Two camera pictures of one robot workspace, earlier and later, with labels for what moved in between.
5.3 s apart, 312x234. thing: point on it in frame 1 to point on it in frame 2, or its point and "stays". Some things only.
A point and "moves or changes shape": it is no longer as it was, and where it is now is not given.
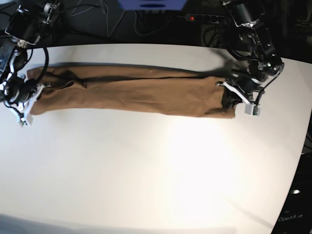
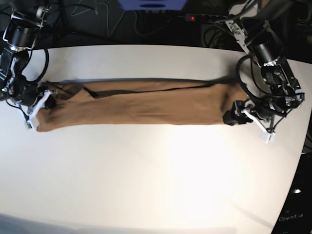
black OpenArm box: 296,216 stays
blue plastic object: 152,5 stays
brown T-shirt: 68,88 moves or changes shape
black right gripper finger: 230,98 to 230,117
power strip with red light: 209,18 stays
